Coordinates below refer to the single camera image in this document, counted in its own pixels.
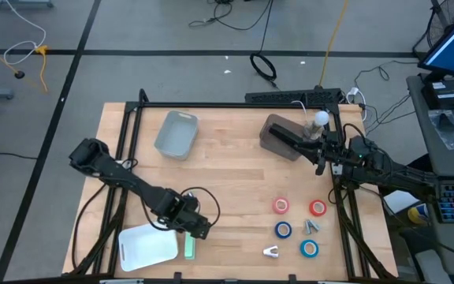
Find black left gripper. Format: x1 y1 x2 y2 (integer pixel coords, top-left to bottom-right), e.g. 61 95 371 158
158 189 213 241

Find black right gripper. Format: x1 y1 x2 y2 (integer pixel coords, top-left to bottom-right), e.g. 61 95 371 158
296 130 348 177

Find mint green stapler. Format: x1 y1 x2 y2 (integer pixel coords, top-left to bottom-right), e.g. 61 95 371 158
184 231 197 260

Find red tape roll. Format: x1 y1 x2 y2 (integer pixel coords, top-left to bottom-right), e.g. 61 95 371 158
308 199 328 218

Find pink tape roll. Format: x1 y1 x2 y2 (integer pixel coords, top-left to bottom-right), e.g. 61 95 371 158
272 196 290 215

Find white staple remover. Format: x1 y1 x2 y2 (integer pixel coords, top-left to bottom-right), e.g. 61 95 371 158
262 245 280 260

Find dark blue tape roll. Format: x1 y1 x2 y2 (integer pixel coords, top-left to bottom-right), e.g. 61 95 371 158
274 221 293 240

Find light blue tape roll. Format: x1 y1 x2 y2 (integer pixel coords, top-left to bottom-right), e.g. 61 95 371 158
300 239 320 259

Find black stapler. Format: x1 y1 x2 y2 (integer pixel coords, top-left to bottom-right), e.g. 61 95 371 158
268 122 306 148

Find grey staple remover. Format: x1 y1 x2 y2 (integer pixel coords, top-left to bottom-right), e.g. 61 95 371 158
303 219 322 235

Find lamp with white globe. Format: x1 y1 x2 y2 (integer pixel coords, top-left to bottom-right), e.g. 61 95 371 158
303 110 331 142

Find translucent smoky plastic bin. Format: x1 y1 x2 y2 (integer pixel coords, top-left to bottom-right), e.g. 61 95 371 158
259 113 311 163

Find white plastic tray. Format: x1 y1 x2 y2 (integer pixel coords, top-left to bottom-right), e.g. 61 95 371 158
117 223 180 273

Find black perforated metal box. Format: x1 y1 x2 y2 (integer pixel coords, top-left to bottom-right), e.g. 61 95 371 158
244 87 343 107

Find white power plug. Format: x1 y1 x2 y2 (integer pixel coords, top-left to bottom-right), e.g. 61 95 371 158
344 86 369 122

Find light grey plastic bin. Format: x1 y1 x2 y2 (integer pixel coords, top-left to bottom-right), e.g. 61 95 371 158
154 110 199 162

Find white paper sheet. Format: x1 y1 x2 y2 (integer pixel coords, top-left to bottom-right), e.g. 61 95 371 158
382 189 422 215

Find yellow and blue roll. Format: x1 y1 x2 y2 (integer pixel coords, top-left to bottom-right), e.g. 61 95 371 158
407 204 430 226

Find grey side desk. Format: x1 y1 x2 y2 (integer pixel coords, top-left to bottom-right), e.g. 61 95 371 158
406 73 454 277

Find clear plastic bag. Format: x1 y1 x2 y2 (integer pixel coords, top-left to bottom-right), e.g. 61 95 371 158
427 109 454 152

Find black mini computer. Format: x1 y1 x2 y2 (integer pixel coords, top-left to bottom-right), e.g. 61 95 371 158
420 80 454 110

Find grey chair seat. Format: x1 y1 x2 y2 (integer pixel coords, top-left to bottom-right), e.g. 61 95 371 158
414 248 454 284

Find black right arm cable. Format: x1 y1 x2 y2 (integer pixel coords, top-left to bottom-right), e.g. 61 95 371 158
340 122 370 145

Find black hanging cable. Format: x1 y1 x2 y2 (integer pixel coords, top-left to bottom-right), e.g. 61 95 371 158
249 0 278 88

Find yellow hanging cable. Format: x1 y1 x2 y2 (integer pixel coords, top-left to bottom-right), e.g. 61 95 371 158
318 0 349 88

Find black wire fan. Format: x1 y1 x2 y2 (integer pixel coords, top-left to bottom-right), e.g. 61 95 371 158
425 0 454 50

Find yellow floor cable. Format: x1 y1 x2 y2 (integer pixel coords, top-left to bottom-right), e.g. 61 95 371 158
33 44 50 94

